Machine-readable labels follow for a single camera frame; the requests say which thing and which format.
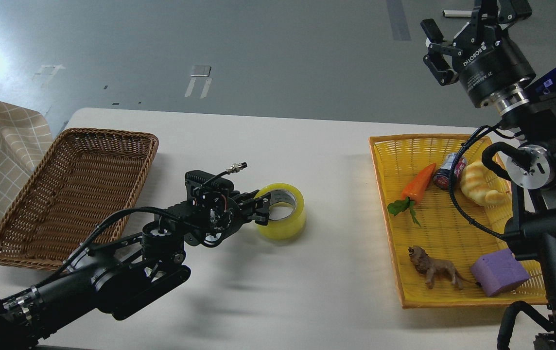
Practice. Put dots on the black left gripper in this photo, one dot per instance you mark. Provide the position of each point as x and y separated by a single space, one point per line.
212 217

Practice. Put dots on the yellow tape roll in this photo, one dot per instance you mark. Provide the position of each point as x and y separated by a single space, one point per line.
282 195

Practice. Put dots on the white metal stand base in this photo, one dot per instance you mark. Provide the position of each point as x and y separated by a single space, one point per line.
457 13

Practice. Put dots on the brown wicker basket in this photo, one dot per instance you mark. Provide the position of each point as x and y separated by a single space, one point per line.
86 175

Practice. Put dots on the orange toy carrot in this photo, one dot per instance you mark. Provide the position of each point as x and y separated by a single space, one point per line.
413 193

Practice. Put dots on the brown toy lion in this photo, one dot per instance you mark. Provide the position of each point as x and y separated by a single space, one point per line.
429 267

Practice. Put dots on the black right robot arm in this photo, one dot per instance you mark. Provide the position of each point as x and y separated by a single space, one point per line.
530 113

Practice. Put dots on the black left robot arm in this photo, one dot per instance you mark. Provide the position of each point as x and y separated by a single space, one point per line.
131 259

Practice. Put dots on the purple foam block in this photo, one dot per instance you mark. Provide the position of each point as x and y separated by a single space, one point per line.
498 272

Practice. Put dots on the yellow toy croissant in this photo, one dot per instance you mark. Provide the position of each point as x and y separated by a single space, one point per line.
474 186

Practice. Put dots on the small soda can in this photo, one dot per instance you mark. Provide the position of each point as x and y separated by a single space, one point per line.
443 175

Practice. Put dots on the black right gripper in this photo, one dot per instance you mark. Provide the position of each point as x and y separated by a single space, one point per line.
490 60

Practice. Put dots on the yellow woven basket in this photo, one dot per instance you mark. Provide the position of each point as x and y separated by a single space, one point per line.
440 229

